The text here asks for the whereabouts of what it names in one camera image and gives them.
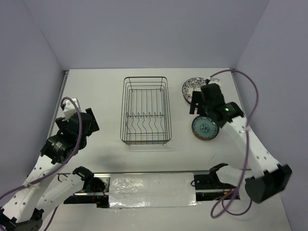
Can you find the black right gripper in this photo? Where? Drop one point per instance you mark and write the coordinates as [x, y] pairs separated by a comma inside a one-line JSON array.
[[196, 98]]

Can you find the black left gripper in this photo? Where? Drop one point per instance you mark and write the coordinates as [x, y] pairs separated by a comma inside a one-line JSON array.
[[94, 126]]

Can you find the blue floral white plate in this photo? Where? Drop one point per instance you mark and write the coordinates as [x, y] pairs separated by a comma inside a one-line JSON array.
[[192, 84]]

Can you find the light green small plate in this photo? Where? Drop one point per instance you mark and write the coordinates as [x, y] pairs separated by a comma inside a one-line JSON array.
[[204, 126]]

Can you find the yellow rimmed patterned plate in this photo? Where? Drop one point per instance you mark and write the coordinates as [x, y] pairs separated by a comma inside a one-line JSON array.
[[203, 138]]

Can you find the red and teal patterned plate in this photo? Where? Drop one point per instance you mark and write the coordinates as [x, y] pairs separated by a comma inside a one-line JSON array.
[[188, 100]]

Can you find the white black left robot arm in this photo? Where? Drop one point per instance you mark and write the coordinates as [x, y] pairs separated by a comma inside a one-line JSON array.
[[31, 202]]

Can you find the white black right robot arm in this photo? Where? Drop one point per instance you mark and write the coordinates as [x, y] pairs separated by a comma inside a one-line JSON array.
[[269, 177]]

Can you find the silver foil tape panel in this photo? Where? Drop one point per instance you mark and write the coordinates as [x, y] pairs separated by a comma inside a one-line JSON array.
[[151, 190]]

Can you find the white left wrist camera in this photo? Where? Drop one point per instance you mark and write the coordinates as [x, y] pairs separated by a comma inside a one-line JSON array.
[[68, 108]]

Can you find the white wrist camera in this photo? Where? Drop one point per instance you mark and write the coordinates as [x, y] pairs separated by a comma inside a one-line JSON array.
[[213, 80], [68, 108]]

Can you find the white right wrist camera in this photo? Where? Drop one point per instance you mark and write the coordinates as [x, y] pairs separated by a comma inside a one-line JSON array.
[[213, 80]]

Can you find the aluminium table edge rail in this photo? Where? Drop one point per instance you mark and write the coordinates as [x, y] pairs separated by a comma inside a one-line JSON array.
[[66, 73]]

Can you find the grey wire dish rack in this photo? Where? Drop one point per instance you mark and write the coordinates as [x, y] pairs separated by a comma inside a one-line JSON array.
[[145, 111]]

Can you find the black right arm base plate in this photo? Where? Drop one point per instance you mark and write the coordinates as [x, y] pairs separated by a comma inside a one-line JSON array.
[[204, 182]]

